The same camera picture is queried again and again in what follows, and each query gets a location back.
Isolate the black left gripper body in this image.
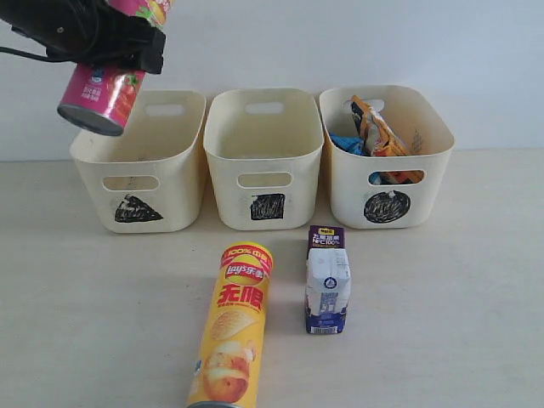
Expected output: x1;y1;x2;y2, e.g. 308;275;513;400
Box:
44;0;167;76

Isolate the pink chips can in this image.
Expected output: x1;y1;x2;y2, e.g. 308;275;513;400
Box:
57;0;174;136

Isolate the blue snack bag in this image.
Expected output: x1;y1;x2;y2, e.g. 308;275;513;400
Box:
330;133;382;185

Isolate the orange chips bag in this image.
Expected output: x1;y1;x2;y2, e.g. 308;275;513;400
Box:
350;95;424;184

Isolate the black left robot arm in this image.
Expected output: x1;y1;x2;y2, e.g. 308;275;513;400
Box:
1;1;166;75

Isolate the cream bin triangle mark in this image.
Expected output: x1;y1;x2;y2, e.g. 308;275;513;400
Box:
70;90;208;234

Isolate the cream bin square mark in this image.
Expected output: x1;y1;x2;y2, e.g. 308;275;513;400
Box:
203;88;324;230

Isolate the purple juice carton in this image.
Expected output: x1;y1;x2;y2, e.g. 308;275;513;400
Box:
308;225;345;250

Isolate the white milk carton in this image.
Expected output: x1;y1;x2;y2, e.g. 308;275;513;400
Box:
304;248;351;335

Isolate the cream bin circle mark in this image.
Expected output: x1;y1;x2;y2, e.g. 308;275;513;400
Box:
319;85;455;229

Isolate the yellow chips can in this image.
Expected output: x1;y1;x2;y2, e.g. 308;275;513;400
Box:
186;241;274;407

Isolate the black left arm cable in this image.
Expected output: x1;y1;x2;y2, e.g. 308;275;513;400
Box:
0;44;54;65

